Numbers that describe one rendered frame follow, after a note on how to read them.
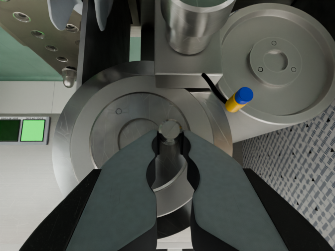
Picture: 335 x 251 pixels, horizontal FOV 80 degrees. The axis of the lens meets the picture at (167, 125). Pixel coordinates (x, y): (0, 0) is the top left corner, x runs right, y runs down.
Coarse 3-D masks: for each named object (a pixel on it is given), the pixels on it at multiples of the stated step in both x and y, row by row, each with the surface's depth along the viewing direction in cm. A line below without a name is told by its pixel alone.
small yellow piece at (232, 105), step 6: (204, 78) 14; (210, 84) 14; (216, 90) 14; (240, 90) 11; (246, 90) 11; (222, 96) 13; (234, 96) 11; (240, 96) 11; (246, 96) 11; (252, 96) 11; (222, 102) 13; (228, 102) 12; (234, 102) 11; (240, 102) 11; (246, 102) 11; (228, 108) 12; (234, 108) 12; (240, 108) 12
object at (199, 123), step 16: (128, 80) 17; (144, 80) 17; (96, 96) 17; (112, 96) 17; (176, 96) 17; (192, 96) 17; (80, 112) 16; (96, 112) 16; (192, 112) 17; (80, 128) 16; (192, 128) 16; (208, 128) 16; (80, 144) 16; (80, 160) 16; (80, 176) 15; (160, 192) 15; (176, 192) 15; (192, 192) 15; (160, 208) 15; (176, 208) 15
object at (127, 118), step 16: (128, 96) 15; (144, 96) 15; (160, 96) 15; (112, 112) 15; (128, 112) 15; (144, 112) 15; (160, 112) 15; (176, 112) 15; (96, 128) 15; (112, 128) 15; (128, 128) 15; (144, 128) 15; (96, 144) 14; (112, 144) 14; (160, 144) 15; (176, 144) 14; (96, 160) 14; (160, 160) 14; (176, 160) 14; (160, 176) 14; (176, 176) 14
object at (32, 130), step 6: (24, 126) 49; (30, 126) 49; (36, 126) 49; (42, 126) 49; (24, 132) 49; (30, 132) 49; (36, 132) 49; (42, 132) 49; (24, 138) 48; (30, 138) 48; (36, 138) 48
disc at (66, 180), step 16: (128, 64) 18; (144, 64) 18; (96, 80) 17; (112, 80) 17; (80, 96) 17; (208, 96) 17; (64, 112) 17; (208, 112) 17; (224, 112) 17; (64, 128) 17; (224, 128) 17; (64, 144) 16; (224, 144) 17; (64, 160) 16; (64, 176) 16; (64, 192) 16; (160, 224) 15; (176, 224) 15
